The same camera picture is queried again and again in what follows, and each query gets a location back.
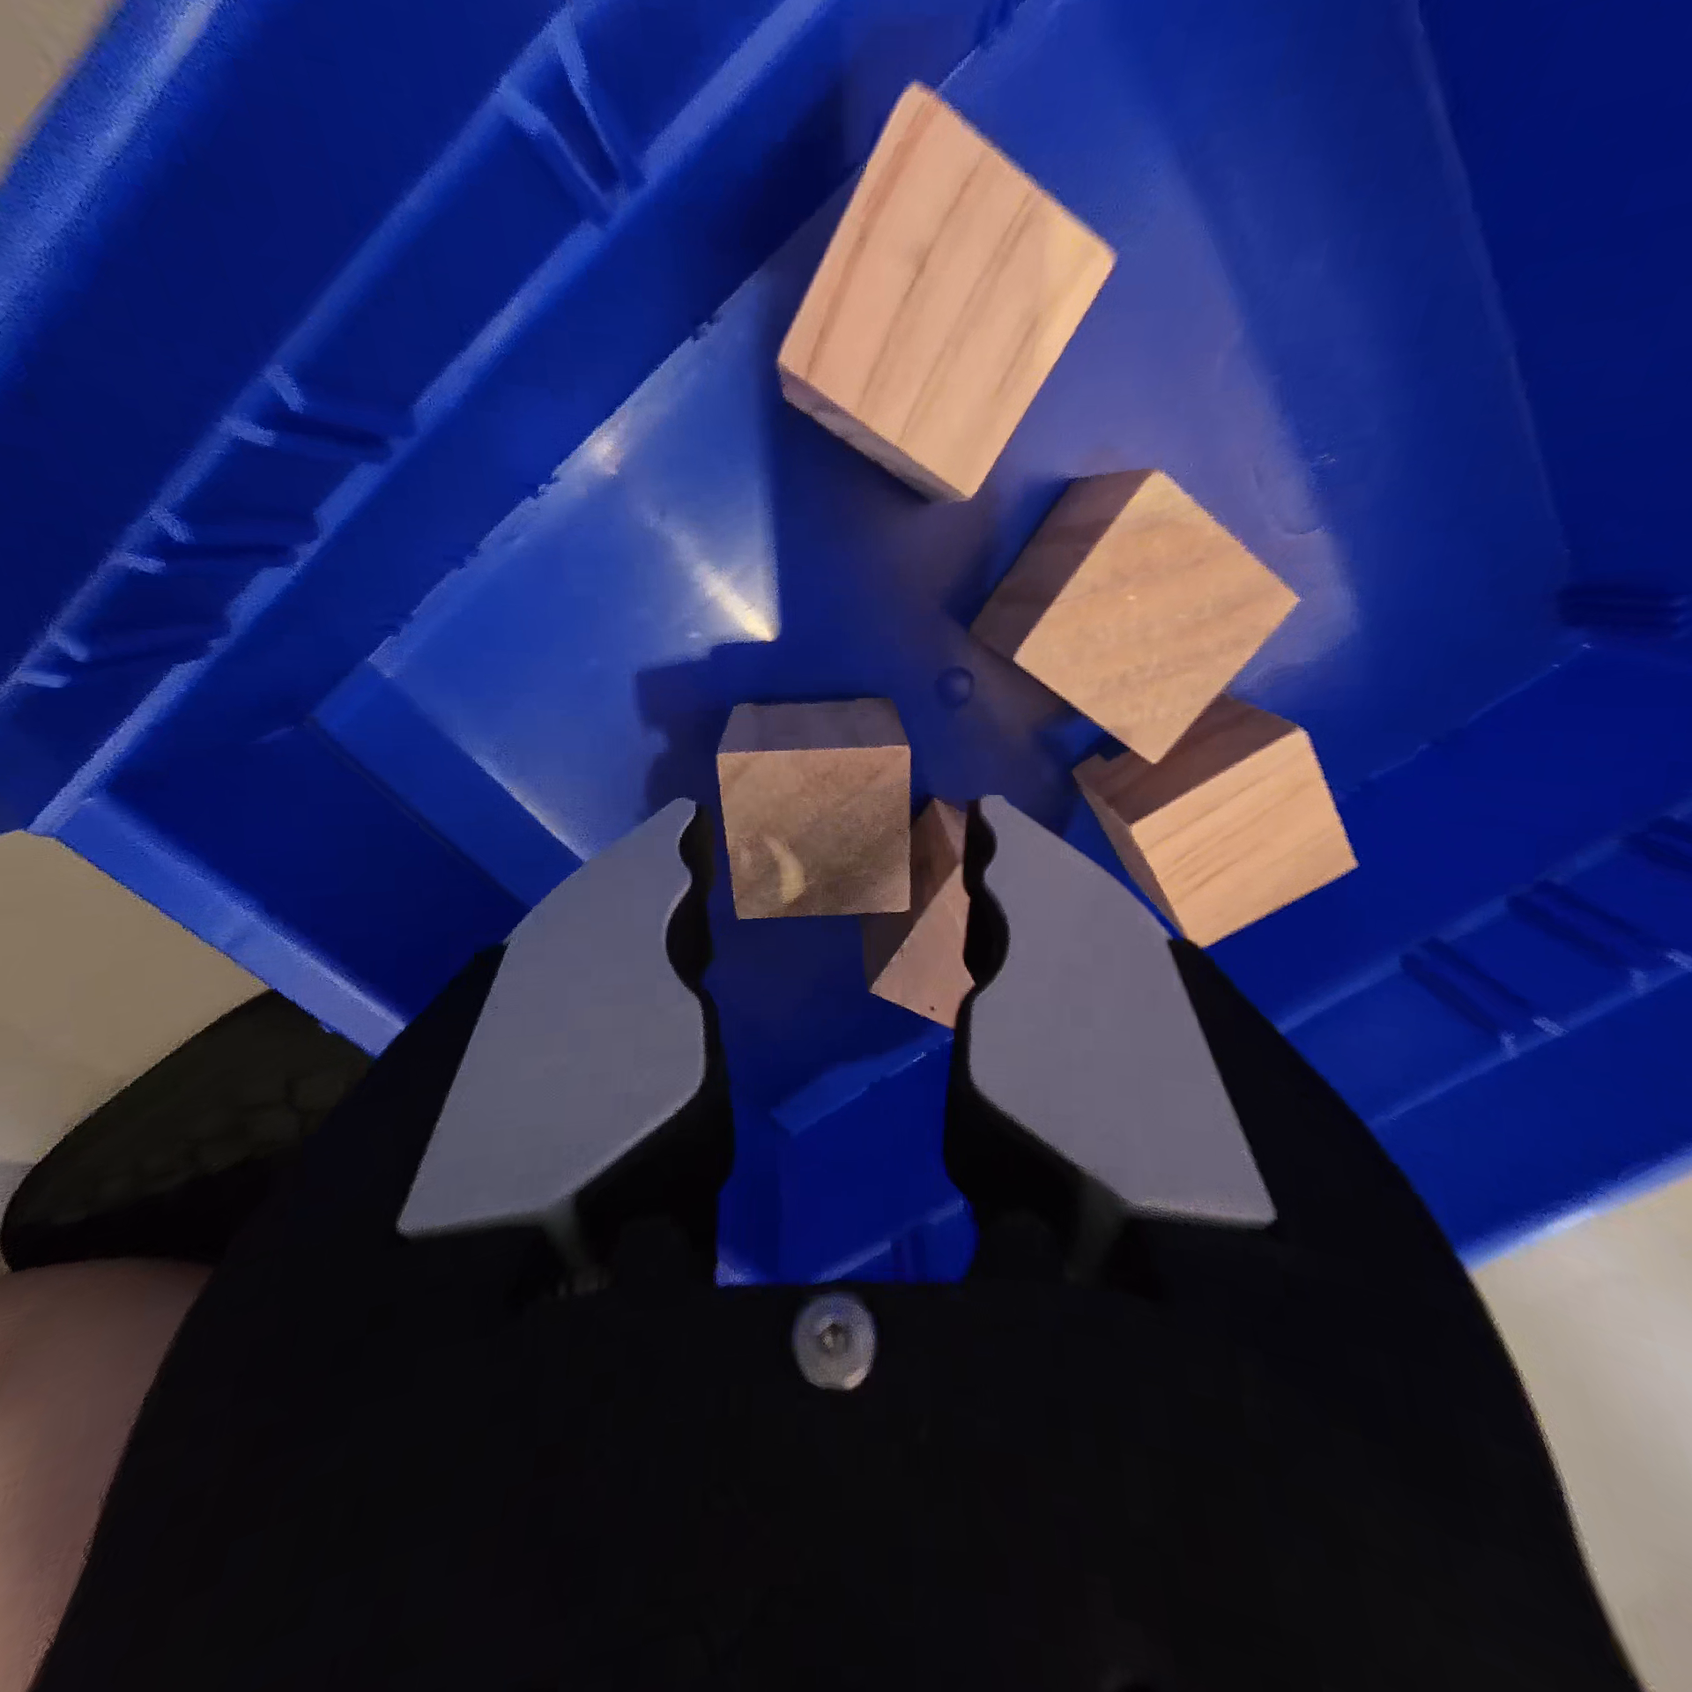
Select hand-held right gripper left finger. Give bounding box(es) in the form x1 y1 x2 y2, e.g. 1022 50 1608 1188
396 795 734 1283

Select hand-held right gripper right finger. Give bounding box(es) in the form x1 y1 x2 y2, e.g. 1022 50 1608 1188
940 793 1281 1283

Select blue striped wooden cube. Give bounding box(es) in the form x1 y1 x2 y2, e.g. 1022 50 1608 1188
1072 697 1361 949
861 795 981 1029
716 697 915 921
971 470 1301 766
778 82 1118 503

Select blue plastic bin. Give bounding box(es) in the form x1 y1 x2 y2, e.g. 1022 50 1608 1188
0 0 1692 1291

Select black cushion pad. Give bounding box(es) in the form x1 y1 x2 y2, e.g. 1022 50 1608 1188
0 992 379 1274

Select person's bare leg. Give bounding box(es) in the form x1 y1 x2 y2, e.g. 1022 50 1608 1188
0 1254 213 1692

